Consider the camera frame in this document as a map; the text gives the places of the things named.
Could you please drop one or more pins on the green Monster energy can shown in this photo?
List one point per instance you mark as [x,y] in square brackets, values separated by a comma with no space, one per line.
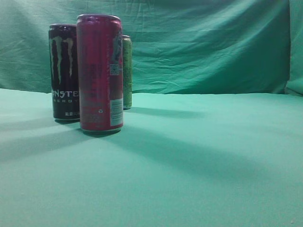
[127,72]

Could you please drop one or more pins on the pink slim drink can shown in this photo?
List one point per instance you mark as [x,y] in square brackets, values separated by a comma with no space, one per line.
[100,71]

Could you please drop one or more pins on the green backdrop cloth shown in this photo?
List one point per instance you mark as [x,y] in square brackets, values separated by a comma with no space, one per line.
[179,46]

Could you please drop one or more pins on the black Monster energy can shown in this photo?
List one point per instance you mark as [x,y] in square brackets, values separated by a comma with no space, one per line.
[64,72]

